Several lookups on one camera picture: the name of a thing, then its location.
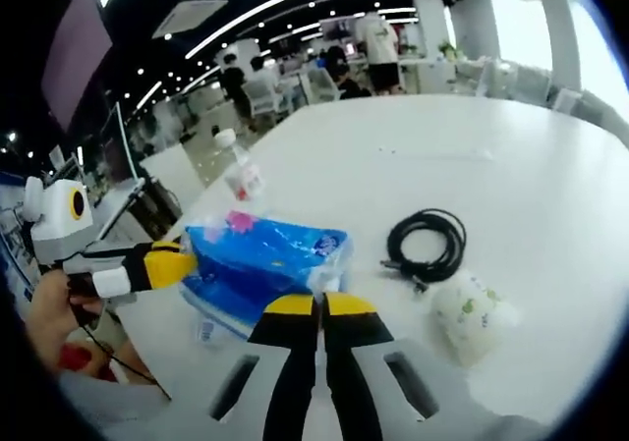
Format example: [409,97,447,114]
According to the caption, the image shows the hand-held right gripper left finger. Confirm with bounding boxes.
[171,294,320,441]

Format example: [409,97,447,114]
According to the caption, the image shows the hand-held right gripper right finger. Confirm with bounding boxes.
[321,292,522,441]

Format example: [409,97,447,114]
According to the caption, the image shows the blue tissue pack item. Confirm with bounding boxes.
[184,208,356,293]

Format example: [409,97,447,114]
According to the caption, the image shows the clear water bottle item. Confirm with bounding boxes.
[213,129,267,205]

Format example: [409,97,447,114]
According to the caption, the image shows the white paper cup item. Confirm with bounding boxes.
[430,269,521,369]

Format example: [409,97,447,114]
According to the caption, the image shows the black cable item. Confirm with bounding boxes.
[380,208,468,295]

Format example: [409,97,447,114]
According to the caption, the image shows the person's left hand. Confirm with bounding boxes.
[24,268,107,363]

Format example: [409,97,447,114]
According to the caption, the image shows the red object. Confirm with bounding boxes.
[57,341,120,382]

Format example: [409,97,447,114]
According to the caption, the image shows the ceiling air conditioner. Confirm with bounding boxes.
[150,0,231,40]

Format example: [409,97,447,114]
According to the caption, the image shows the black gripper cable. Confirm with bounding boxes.
[68,293,174,403]

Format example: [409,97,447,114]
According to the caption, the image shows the dark wall screen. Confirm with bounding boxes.
[40,0,115,134]

